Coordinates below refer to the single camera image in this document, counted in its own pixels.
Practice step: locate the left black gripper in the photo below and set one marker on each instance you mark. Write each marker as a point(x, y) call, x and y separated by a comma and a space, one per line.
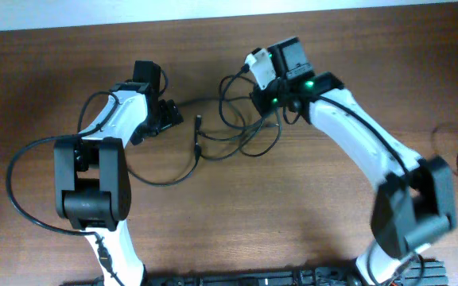
point(171, 116)

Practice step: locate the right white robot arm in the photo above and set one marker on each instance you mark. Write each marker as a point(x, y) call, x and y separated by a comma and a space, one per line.
point(414, 198)

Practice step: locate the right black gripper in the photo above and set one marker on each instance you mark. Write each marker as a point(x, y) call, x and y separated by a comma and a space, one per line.
point(264, 107)

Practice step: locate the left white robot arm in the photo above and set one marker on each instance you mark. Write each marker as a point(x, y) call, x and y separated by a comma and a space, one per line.
point(92, 181)

